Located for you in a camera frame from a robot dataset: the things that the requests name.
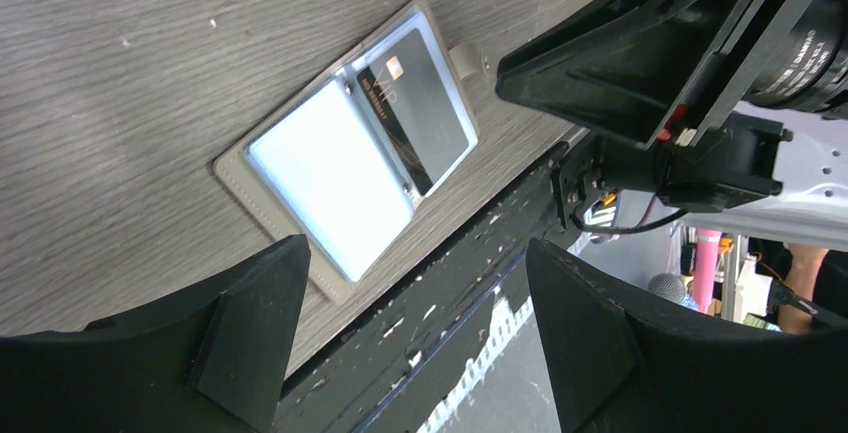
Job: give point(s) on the black card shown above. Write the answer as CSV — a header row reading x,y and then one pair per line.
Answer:
x,y
406,84

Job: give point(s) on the grey microphone background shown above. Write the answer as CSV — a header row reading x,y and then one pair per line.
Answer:
x,y
668,286

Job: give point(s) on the aluminium rail frame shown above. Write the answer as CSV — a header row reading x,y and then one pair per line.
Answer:
x,y
505,387

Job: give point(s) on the pink pole background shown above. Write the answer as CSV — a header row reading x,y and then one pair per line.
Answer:
x,y
707,253

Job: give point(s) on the grey card holder wallet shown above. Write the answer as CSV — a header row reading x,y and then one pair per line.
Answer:
x,y
321,166

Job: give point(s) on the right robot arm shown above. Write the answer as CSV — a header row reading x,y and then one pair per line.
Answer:
x,y
740,173

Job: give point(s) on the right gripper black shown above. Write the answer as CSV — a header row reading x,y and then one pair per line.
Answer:
x,y
618,67

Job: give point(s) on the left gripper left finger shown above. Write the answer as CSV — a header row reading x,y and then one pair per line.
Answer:
x,y
210,357

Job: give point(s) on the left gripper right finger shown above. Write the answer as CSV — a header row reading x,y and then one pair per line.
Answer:
x,y
621,359

